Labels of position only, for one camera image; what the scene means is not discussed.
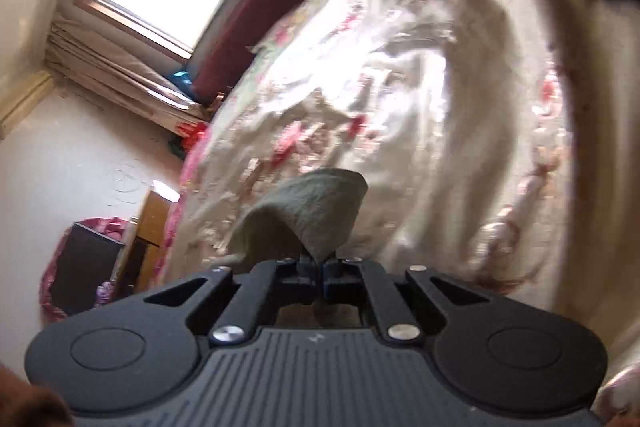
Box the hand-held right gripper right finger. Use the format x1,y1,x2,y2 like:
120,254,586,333
321,257,496,344

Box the black television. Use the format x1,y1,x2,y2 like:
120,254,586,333
50,221,126,319

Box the beige curtain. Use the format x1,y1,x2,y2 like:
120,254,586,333
46,16,212,128

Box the olive green pants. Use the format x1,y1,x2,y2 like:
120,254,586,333
225,168,369,277

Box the red bag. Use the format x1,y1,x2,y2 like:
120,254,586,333
172,121,212,154

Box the wooden desk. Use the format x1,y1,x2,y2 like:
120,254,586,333
117,188,182,299

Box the blue cloth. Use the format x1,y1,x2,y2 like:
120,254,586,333
169,68,195,92

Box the pink cloth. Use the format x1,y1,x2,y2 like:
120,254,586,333
39,216,132,324

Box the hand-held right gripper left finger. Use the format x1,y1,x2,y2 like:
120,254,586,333
146,255,321,347

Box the floral satin bedspread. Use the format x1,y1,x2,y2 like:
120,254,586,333
155,0,640,427

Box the maroon padded headboard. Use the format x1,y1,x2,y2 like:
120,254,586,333
191,0,347,108

